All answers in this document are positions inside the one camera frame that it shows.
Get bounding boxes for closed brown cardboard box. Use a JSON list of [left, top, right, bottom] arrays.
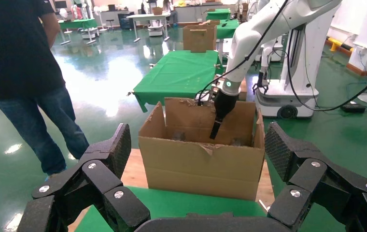
[[182, 24, 218, 54]]

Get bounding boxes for yellow black floor barrier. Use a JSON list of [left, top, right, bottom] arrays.
[[329, 37, 353, 54]]

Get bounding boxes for large open cardboard carton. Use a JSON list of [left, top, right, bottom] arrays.
[[138, 97, 266, 202]]

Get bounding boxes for long black hanging cable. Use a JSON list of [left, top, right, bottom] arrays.
[[287, 25, 367, 112]]

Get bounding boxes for green table cloth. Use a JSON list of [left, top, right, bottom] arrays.
[[216, 19, 240, 40], [206, 8, 232, 21], [133, 49, 224, 113], [58, 18, 99, 30], [74, 187, 268, 232]]

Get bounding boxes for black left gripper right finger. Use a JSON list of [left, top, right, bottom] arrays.
[[264, 121, 367, 232]]

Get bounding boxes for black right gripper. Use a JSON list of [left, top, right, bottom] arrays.
[[209, 89, 239, 140]]

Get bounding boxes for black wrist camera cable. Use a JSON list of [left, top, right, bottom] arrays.
[[196, 0, 290, 106]]

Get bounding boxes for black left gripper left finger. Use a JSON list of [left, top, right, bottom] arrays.
[[17, 123, 151, 232]]

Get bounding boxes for white metal table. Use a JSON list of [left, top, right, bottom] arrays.
[[126, 13, 170, 43]]

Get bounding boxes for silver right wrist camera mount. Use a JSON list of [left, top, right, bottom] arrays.
[[196, 86, 220, 106]]

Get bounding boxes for person black shirt blue jeans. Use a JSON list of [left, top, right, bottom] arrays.
[[0, 0, 90, 180]]

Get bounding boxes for flat black floor device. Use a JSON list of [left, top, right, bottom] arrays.
[[340, 101, 367, 114]]

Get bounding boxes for seated background person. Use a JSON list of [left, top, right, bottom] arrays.
[[161, 0, 179, 25]]

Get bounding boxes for white wheeled background robot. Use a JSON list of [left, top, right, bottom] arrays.
[[252, 19, 323, 120]]

